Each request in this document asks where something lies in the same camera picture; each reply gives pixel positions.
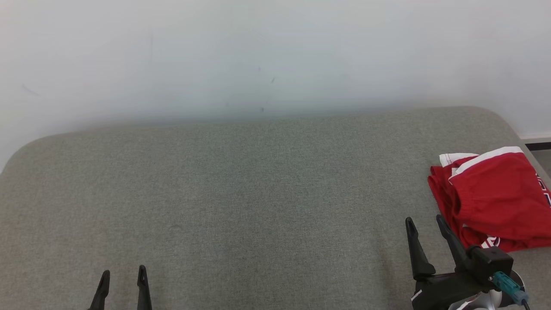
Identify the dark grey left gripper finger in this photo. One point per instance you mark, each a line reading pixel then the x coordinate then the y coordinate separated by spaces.
pixel 144 292
pixel 100 295

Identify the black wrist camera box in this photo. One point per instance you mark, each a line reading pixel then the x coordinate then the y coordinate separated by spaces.
pixel 493 260

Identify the grey fabric sofa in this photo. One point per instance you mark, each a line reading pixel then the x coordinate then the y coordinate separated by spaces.
pixel 215 193

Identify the white skirting board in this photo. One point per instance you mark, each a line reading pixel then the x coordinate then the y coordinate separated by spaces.
pixel 536 137

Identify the red shorts with white stripe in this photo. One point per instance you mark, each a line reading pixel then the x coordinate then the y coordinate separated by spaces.
pixel 495 198

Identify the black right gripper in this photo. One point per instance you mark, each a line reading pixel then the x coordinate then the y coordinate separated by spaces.
pixel 447 290

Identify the red jersey with black lettering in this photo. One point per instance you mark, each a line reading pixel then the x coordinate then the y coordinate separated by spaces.
pixel 516 244

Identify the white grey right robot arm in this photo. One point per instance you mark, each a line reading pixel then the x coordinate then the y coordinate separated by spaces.
pixel 486 301

